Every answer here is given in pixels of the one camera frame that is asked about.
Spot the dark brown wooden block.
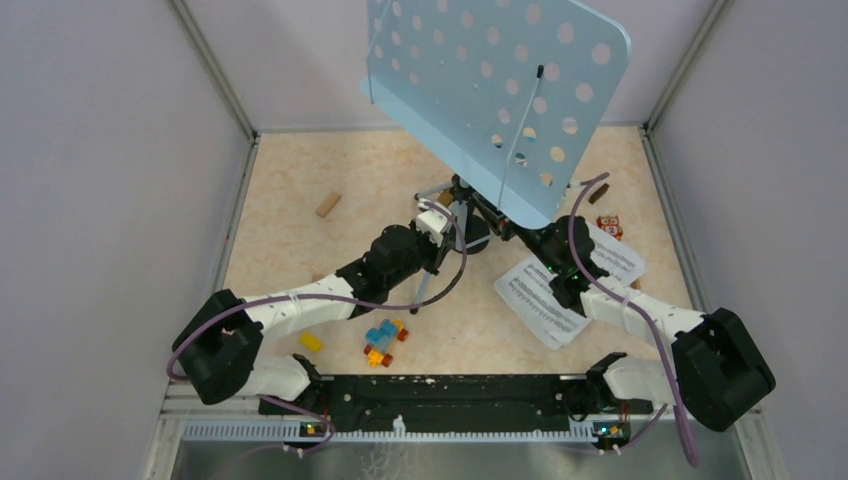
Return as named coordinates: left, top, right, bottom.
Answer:
left=588, top=183, right=610, bottom=205

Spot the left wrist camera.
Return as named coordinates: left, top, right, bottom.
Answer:
left=414, top=208, right=451, bottom=246

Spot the black microphone stand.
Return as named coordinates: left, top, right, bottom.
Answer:
left=462, top=214, right=491, bottom=255

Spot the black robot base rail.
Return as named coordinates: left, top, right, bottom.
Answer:
left=293, top=374, right=654, bottom=433

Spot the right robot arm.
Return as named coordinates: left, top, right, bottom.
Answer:
left=494, top=216, right=776, bottom=432

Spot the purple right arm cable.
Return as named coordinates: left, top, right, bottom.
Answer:
left=566, top=172, right=700, bottom=469

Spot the yellow toy brick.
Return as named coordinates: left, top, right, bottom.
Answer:
left=298, top=332, right=324, bottom=352

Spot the toy block car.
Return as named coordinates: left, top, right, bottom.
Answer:
left=364, top=319, right=409, bottom=368

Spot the light wooden block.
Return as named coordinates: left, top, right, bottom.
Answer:
left=315, top=192, right=342, bottom=218

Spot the blue music stand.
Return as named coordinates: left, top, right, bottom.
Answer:
left=360, top=0, right=633, bottom=315

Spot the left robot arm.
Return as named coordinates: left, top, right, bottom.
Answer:
left=166, top=222, right=467, bottom=414

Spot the sheet music page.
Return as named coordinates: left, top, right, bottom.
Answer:
left=493, top=256, right=589, bottom=351
left=588, top=225, right=647, bottom=285

